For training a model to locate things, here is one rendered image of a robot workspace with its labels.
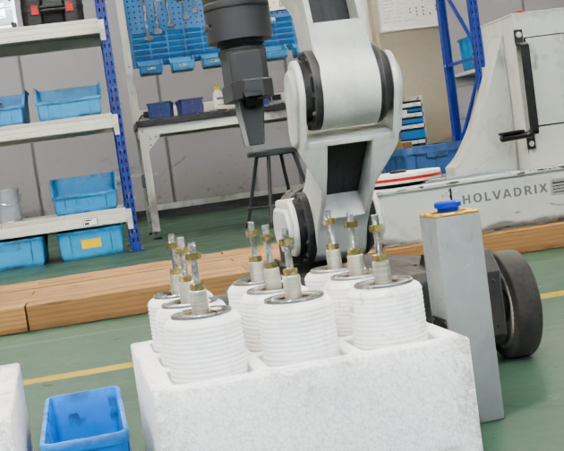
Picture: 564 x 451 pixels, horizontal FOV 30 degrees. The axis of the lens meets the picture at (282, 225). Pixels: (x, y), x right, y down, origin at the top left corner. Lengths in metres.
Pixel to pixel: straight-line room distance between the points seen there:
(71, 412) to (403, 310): 0.57
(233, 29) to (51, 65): 8.39
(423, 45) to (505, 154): 4.16
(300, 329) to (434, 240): 0.35
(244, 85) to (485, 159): 2.44
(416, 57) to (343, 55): 6.01
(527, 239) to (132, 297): 1.31
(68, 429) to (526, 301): 0.82
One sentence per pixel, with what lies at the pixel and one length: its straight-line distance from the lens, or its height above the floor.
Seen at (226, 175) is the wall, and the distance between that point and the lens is 9.75.
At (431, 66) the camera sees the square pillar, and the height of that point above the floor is 0.92.
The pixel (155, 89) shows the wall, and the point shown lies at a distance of 9.73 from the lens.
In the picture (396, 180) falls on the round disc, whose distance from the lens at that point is 3.58.
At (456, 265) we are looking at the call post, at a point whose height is 0.24.
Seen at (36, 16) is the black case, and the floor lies 1.37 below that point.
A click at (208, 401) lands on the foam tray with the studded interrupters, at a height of 0.16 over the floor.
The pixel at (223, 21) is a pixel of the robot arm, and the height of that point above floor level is 0.61.
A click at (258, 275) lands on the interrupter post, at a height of 0.26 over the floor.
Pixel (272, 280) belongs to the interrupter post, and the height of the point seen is 0.27.
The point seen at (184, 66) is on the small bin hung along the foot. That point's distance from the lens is 7.16.
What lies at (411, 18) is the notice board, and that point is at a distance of 7.85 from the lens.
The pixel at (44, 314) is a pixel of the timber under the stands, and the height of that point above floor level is 0.05.
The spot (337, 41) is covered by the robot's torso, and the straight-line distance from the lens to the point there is 1.86.
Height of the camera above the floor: 0.43
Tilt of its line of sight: 4 degrees down
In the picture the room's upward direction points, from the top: 8 degrees counter-clockwise
